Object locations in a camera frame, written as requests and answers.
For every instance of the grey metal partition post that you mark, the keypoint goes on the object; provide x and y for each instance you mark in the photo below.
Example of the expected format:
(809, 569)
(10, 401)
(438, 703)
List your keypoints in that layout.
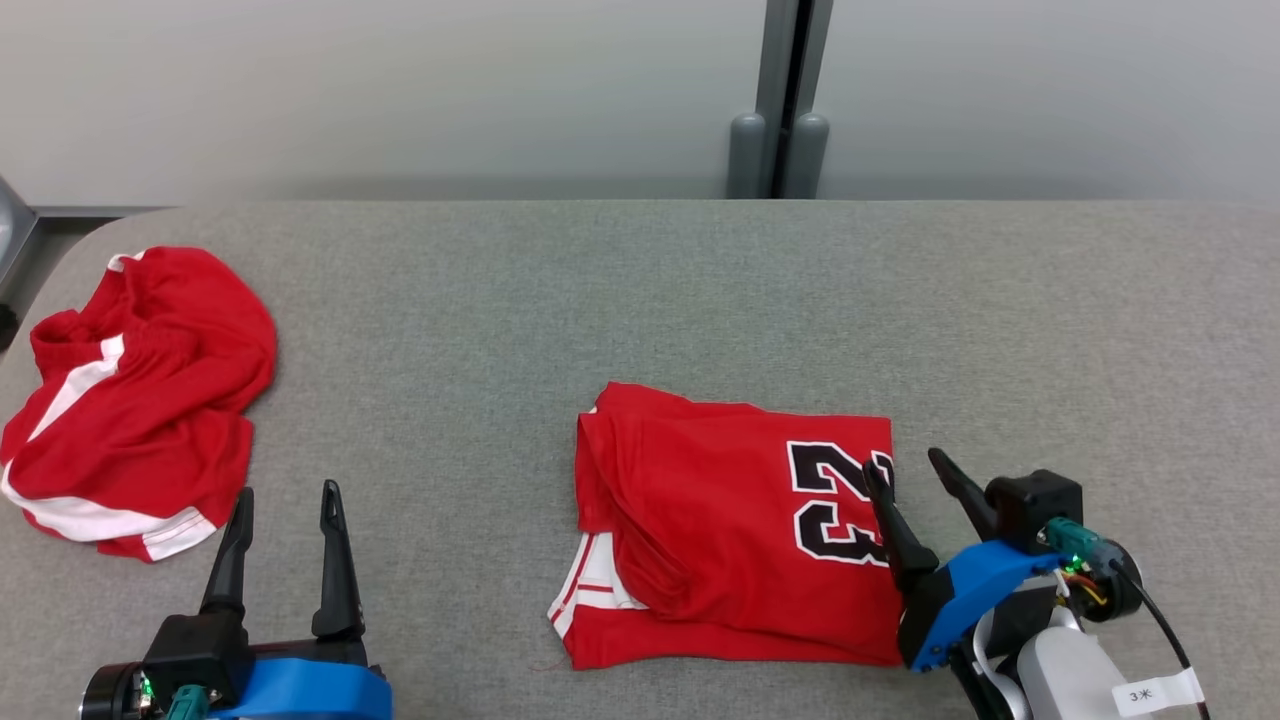
(778, 60)

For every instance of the grey metal frame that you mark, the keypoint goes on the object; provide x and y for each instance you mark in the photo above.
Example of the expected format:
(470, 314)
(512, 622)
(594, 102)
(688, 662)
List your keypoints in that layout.
(12, 230)

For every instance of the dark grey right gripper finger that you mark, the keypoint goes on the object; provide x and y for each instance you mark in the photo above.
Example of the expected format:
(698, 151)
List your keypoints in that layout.
(900, 540)
(970, 495)

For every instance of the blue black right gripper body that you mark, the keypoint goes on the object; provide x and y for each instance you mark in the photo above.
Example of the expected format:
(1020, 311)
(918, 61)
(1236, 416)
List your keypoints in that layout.
(970, 590)

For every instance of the red jersey with black number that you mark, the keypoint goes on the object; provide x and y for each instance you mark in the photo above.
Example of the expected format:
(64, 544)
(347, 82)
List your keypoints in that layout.
(700, 520)

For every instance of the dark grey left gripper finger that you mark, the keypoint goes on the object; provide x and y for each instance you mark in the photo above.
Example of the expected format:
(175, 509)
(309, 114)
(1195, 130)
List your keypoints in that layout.
(232, 560)
(336, 590)

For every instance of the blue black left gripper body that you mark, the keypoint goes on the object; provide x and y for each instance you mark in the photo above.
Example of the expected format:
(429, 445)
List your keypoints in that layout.
(310, 690)

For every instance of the grey cylindrical post foot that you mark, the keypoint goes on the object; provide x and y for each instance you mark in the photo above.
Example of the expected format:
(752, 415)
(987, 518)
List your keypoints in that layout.
(746, 160)
(808, 160)

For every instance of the red shorts with white stripes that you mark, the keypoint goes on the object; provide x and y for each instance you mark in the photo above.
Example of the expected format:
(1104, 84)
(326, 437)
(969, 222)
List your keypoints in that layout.
(170, 400)

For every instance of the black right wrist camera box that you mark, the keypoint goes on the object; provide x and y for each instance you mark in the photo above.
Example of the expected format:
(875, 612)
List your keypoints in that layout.
(1035, 505)

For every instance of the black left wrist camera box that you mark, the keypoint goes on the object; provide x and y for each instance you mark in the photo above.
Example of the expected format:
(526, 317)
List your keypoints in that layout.
(195, 650)

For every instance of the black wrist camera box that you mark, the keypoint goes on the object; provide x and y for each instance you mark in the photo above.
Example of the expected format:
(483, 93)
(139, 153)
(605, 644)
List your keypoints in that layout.
(1035, 505)
(195, 650)

